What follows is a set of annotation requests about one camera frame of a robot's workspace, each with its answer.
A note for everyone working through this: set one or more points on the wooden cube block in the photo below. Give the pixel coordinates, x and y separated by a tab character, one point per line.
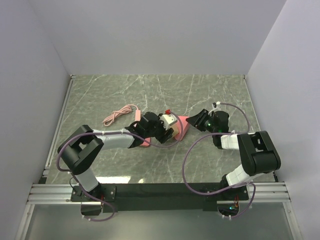
175	130

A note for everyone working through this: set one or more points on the pink triangular power strip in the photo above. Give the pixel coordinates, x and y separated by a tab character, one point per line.
182	130

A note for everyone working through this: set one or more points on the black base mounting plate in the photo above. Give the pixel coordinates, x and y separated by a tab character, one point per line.
163	196

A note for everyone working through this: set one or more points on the pink long power strip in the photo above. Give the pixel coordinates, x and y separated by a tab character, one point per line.
137	115

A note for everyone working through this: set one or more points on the pink triangular plug adapter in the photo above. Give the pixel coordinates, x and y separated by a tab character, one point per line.
146	143

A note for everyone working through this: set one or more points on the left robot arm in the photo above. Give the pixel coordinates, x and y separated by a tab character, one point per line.
79	151

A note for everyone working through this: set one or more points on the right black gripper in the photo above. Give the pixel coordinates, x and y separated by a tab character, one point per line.
197	120

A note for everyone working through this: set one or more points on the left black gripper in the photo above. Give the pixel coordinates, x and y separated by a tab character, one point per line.
163	137

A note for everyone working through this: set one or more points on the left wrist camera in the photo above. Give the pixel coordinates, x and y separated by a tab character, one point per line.
168	119

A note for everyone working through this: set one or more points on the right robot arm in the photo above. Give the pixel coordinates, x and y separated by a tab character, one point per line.
258	154

